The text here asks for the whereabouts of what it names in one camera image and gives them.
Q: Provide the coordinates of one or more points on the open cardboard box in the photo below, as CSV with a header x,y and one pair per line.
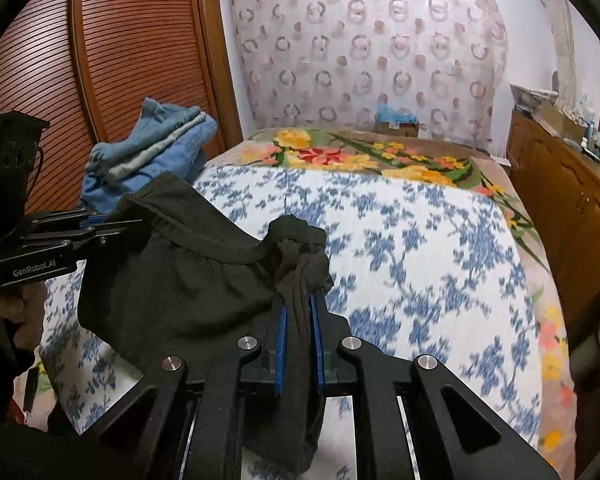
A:
x,y
560,122

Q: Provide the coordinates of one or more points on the wooden sideboard cabinet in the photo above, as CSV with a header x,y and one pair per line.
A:
x,y
565,210

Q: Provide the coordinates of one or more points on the blue denim folded pants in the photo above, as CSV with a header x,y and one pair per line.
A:
x,y
185,152

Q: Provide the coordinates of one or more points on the black pants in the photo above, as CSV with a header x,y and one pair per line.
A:
x,y
180,280

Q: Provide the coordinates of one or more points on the wooden louvred wardrobe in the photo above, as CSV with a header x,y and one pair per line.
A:
x,y
140,50

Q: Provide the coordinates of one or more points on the person's dark clothing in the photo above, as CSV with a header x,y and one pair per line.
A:
x,y
40,450

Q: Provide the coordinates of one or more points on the blue white floral blanket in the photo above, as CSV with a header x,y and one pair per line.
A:
x,y
420,280

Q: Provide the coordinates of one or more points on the colourful floral bedspread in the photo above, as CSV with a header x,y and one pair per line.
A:
x,y
360,152

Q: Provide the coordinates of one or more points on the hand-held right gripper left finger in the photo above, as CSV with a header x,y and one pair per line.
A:
x,y
280,355

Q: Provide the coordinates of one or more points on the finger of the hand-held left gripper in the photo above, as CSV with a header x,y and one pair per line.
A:
x,y
65,220
100,241

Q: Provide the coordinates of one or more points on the light blue folded pants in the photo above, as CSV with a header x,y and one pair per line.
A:
x,y
160,125

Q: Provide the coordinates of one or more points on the small cardboard box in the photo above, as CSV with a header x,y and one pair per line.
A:
x,y
400,129

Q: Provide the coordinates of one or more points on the person's left hand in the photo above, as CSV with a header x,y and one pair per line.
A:
x,y
27,310

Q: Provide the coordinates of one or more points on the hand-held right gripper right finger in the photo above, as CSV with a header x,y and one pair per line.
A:
x,y
320,350

